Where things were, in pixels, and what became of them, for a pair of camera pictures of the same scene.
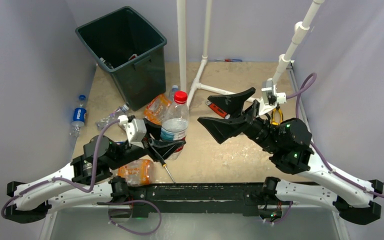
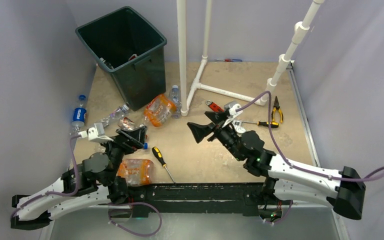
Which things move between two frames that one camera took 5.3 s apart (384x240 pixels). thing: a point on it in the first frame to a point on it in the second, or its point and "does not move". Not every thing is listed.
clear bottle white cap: [107, 64] does not move
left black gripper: [165, 147] to [134, 139]
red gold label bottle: [133, 56] does not move
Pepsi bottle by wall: [79, 117] does not move
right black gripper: [222, 129] to [200, 131]
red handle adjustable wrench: [218, 110] does not move
